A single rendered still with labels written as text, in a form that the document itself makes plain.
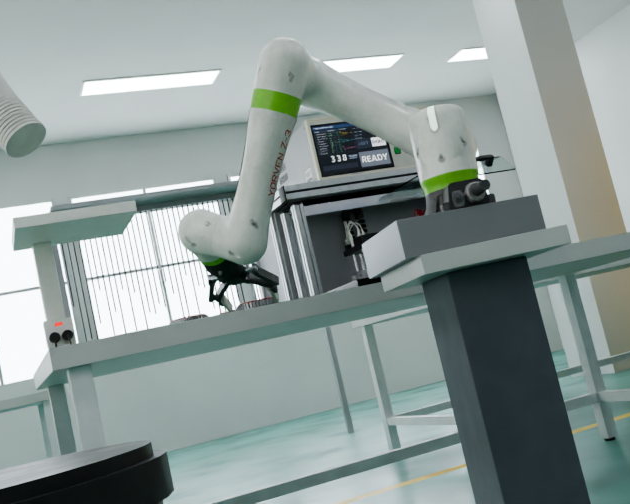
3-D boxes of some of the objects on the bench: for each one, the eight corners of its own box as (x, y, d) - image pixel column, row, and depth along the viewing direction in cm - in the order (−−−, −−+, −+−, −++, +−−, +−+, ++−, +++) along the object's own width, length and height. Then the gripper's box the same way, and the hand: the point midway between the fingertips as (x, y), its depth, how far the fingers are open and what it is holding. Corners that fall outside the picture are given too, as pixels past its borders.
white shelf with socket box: (164, 342, 259) (135, 200, 264) (40, 367, 245) (12, 217, 250) (146, 351, 291) (120, 224, 296) (36, 374, 277) (11, 241, 282)
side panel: (301, 310, 261) (278, 211, 265) (292, 312, 260) (269, 213, 263) (274, 321, 286) (254, 230, 290) (266, 323, 285) (246, 232, 289)
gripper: (268, 239, 214) (296, 282, 231) (179, 262, 219) (212, 303, 236) (270, 262, 210) (297, 305, 226) (179, 286, 215) (212, 325, 232)
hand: (252, 302), depth 230 cm, fingers open, 13 cm apart
